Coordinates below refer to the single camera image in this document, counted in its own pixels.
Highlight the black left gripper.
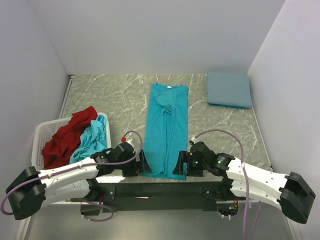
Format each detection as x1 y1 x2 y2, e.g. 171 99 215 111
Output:
115 148 151 177

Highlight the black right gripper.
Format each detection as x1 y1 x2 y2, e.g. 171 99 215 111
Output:
172 150 209 177

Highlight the turquoise t shirt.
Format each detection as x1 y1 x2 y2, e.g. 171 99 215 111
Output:
142 83 188 180
69 114 108 164

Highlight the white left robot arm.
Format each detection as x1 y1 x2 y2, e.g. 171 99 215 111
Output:
5 142 151 220

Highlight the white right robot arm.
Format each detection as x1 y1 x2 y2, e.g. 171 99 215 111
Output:
172 141 316 224

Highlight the turquoise t shirt in basket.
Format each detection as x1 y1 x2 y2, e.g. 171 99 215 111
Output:
69 114 108 164

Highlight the folded teal t shirt underneath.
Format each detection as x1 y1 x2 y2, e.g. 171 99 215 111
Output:
207 102 253 109

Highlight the folded light blue t shirt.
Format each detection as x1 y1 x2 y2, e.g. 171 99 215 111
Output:
205 72 253 106

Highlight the dark red t shirt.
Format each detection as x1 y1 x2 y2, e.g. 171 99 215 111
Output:
41 106 98 170

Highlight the black front mounting rail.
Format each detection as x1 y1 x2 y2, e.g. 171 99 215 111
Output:
84 180 237 212

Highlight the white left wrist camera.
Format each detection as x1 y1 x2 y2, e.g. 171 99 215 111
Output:
121 136 134 147

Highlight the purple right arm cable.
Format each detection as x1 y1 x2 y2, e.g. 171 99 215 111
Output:
191 128 262 240

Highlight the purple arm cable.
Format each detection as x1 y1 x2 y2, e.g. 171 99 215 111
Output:
0 130 144 223
191 128 262 240

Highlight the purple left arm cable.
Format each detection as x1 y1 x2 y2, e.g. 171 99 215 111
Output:
0 130 144 223

